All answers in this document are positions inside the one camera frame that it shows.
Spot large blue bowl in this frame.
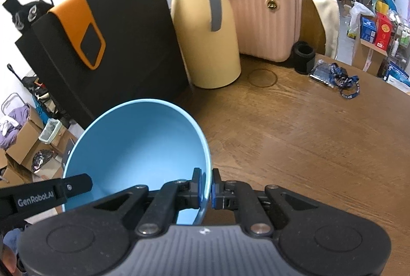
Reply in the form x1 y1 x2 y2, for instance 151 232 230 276
63 99 212 225

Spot cardboard boxes on floor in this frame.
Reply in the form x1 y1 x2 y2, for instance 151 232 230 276
1 105 76 188

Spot purple cloth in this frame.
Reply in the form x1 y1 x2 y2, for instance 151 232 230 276
0 104 29 150

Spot black paper bag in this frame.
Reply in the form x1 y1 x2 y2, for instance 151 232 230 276
16 0 188 127

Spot clear plastic badge pouch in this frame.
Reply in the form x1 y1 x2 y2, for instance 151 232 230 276
309 59 336 88

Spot black cylindrical cup holder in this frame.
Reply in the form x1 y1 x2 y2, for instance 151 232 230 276
292 41 315 75

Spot black cap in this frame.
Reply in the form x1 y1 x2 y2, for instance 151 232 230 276
2 0 53 34

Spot yellow thermos jug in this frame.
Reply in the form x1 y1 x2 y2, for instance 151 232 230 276
171 0 241 89

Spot wooden chair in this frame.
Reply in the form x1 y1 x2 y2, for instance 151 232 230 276
299 0 326 55

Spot pink suitcase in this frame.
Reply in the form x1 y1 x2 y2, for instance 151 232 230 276
229 0 302 62

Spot cardboard box shelf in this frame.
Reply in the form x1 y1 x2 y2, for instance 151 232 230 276
352 38 387 76

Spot blue white package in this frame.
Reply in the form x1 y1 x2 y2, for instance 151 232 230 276
383 62 410 95

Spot blue box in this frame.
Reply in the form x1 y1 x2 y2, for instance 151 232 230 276
360 16 377 44

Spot white plastic bag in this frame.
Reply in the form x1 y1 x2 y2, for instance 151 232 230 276
347 1 375 39

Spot red box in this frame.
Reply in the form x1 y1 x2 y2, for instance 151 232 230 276
375 12 392 50

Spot blue lanyard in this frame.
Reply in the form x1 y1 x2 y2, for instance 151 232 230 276
329 62 362 100

